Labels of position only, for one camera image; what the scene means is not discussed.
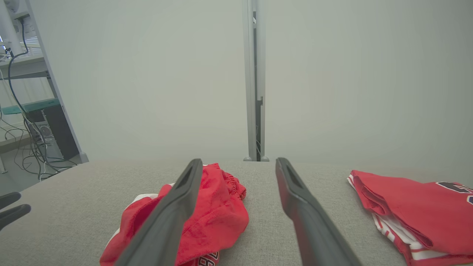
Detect white pole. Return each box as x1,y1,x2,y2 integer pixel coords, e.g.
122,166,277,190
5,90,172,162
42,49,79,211
0,0,23,56

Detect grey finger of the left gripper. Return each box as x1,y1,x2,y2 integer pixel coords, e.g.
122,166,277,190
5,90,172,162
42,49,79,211
0,192,22,209
0,204,32,231

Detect grey partition end frame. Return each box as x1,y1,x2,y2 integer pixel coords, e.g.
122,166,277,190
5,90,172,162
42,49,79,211
23,0,89,164

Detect tangled floor cables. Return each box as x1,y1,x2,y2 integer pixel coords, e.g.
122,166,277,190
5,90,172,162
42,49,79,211
0,111,80,181

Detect grey metal partition post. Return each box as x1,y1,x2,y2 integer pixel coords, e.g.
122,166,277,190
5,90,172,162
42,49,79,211
242,0,270,162

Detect black hanging cable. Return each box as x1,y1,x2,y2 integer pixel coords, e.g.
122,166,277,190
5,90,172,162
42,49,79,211
7,17,37,122

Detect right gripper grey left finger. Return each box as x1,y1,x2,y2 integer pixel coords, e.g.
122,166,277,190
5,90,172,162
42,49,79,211
115,159,204,266

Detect desk with teal edge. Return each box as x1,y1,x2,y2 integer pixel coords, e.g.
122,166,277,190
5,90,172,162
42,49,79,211
0,98,60,115

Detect black computer tower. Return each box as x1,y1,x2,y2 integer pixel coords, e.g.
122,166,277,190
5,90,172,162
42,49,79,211
25,105,80,160

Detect red jersey white striped trim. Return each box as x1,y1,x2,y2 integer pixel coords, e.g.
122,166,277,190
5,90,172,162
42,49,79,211
347,170,473,266

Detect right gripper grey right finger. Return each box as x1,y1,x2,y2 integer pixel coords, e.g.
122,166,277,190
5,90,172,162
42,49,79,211
275,157,363,266

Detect red shorts white side panels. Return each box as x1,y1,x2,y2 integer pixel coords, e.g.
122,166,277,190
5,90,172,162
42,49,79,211
100,163,250,266

